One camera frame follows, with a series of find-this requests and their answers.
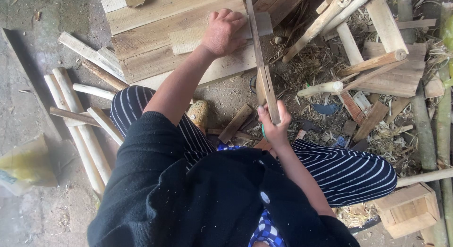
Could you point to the wide pale wooden plank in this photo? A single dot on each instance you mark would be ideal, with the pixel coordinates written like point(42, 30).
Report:
point(385, 26)

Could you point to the dark striped trousers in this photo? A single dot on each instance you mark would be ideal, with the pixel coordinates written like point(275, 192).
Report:
point(346, 176)

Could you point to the flat pale wooden slat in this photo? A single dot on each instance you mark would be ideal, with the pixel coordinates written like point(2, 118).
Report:
point(88, 54)

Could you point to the person's right hand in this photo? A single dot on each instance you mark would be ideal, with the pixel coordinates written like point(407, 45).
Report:
point(278, 132)

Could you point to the long pale peeled pole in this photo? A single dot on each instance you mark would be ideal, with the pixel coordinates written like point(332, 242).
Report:
point(76, 144)
point(81, 116)

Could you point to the brown round wooden peg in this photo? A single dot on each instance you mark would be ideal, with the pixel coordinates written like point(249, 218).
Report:
point(375, 62)

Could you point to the short brown wood offcut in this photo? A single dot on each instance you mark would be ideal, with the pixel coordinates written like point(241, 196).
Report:
point(235, 123)

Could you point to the narrow pale wooden plank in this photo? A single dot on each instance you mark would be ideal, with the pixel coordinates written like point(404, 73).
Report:
point(349, 44)

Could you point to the thin brown wooden slat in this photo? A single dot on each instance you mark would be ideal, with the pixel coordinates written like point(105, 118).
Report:
point(72, 116)

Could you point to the yellow plastic bag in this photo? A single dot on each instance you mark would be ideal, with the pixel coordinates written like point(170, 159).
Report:
point(26, 165)

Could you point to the short greenish peeled stick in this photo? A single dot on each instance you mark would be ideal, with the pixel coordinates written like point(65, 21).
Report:
point(320, 89)

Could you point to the person's left fingers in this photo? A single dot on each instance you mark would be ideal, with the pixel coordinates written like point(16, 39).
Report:
point(228, 16)

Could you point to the bark-covered brown stick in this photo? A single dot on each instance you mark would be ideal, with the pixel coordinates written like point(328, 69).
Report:
point(104, 75)

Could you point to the grey-green bamboo pole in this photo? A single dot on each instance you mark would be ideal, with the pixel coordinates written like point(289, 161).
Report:
point(421, 126)

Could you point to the small wooden box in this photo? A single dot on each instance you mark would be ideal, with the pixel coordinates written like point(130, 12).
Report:
point(407, 211)

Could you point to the brown wood block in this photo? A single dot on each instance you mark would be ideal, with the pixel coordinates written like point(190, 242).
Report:
point(371, 121)

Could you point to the large wooden board panel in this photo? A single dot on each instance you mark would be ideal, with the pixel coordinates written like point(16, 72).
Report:
point(155, 31)

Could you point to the bright green bamboo pole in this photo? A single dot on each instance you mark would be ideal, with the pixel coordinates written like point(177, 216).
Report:
point(445, 126)

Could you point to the blue checkered cloth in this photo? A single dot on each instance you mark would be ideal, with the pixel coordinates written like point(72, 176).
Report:
point(265, 233)

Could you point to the reddish wood scrap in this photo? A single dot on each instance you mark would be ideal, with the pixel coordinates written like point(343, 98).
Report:
point(352, 107)

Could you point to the slatted wooden panel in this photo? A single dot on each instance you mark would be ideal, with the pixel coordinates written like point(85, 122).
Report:
point(403, 77)

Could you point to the short pale round stick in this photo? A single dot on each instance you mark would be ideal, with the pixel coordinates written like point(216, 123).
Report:
point(92, 91)

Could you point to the slim peeled branch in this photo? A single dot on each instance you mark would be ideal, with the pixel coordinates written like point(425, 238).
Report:
point(348, 11)

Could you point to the blue plastic scrap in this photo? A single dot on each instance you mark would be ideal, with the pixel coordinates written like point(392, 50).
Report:
point(325, 108)

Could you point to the thick peeled branch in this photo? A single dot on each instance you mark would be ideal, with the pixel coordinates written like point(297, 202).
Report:
point(315, 27)

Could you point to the person's left hand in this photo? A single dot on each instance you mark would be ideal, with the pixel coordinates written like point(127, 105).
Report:
point(221, 36)

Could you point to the black sweater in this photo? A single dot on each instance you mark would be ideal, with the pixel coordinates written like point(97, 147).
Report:
point(194, 204)

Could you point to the long thin wooden slat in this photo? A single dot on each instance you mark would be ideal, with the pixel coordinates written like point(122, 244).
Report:
point(414, 24)

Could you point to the white painted plank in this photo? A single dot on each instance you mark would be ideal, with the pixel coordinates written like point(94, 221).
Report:
point(111, 1)

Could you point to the thin dark wood strip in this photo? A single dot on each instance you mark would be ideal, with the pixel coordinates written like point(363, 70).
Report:
point(244, 135)

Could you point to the pale squared wooden stick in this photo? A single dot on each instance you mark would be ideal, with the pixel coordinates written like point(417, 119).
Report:
point(106, 125)

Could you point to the small pale wooden plank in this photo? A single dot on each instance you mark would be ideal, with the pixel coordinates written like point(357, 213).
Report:
point(187, 40)

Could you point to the tan perforated clog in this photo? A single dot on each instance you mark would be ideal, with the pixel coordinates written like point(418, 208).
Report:
point(199, 114)

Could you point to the dark weathered planks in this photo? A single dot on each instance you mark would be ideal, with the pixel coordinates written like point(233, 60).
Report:
point(279, 4)

